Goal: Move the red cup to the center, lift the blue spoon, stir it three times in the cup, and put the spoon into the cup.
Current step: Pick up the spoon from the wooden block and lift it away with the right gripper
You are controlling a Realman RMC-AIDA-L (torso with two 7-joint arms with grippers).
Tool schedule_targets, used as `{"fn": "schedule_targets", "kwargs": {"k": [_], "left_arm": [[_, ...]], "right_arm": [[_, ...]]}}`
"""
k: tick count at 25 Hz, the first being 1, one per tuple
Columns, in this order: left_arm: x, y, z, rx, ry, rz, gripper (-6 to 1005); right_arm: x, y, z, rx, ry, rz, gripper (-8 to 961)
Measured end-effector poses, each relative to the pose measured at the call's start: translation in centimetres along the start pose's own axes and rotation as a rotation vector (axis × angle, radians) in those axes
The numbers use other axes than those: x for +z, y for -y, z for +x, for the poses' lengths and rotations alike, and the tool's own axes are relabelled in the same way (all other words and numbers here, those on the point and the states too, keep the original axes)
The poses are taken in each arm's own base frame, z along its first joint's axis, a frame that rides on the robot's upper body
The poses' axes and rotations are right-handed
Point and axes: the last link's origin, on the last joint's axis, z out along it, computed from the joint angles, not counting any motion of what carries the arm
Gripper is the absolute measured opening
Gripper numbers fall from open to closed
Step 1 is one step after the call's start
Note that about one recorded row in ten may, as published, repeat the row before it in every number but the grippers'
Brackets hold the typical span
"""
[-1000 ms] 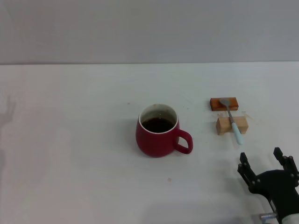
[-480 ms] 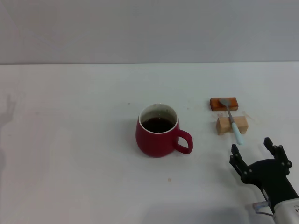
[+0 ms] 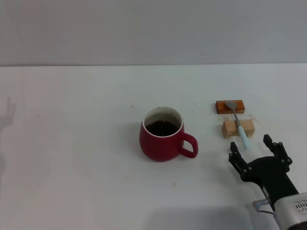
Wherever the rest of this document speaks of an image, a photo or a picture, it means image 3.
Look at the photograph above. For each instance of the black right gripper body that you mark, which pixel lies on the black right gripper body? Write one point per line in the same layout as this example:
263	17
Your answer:
268	172

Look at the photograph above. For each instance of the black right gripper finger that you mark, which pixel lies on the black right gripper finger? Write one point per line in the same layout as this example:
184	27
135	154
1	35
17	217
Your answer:
237	160
279	151

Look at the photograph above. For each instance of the red ceramic cup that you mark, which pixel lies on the red ceramic cup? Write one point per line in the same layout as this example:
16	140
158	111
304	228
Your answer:
158	148

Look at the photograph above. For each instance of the light wooden spoon rest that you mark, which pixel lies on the light wooden spoon rest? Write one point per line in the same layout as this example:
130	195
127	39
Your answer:
229	129

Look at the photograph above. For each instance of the dark orange wooden block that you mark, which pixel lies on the dark orange wooden block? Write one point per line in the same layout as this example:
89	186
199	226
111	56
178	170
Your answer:
221	107

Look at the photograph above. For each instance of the dark brown coffee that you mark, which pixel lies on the dark brown coffee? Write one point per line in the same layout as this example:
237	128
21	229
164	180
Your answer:
163	128

